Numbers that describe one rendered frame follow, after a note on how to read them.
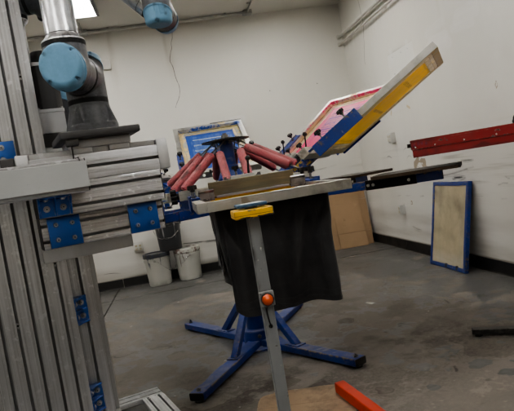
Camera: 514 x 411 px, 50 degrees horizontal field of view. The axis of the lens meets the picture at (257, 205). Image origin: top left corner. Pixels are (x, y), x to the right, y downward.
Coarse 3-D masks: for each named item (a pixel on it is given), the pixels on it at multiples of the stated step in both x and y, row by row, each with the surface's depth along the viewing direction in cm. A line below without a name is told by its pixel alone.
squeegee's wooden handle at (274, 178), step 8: (248, 176) 260; (256, 176) 260; (264, 176) 261; (272, 176) 261; (280, 176) 262; (288, 176) 262; (208, 184) 257; (216, 184) 257; (224, 184) 258; (232, 184) 258; (240, 184) 259; (248, 184) 260; (256, 184) 260; (264, 184) 261; (272, 184) 261; (280, 184) 262; (216, 192) 258; (224, 192) 258; (232, 192) 259
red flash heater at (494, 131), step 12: (468, 132) 271; (480, 132) 270; (492, 132) 268; (504, 132) 266; (420, 144) 280; (432, 144) 278; (444, 144) 276; (456, 144) 274; (468, 144) 272; (480, 144) 271; (492, 144) 269; (420, 156) 281
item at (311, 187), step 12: (324, 180) 231; (336, 180) 206; (348, 180) 206; (264, 192) 202; (276, 192) 202; (288, 192) 203; (300, 192) 204; (312, 192) 204; (324, 192) 205; (192, 204) 249; (204, 204) 199; (216, 204) 199; (228, 204) 200
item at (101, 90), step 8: (88, 56) 159; (96, 56) 161; (96, 64) 160; (96, 72) 157; (96, 80) 157; (104, 80) 165; (96, 88) 160; (104, 88) 163; (72, 96) 159; (80, 96) 158; (88, 96) 159
